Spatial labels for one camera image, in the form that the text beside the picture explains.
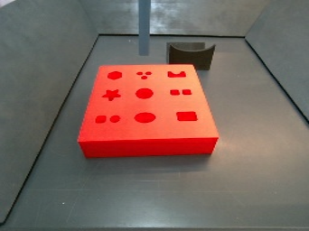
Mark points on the red foam shape board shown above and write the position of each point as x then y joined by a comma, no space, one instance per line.
147,110

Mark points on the black curved foam block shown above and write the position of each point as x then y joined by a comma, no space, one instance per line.
190,53

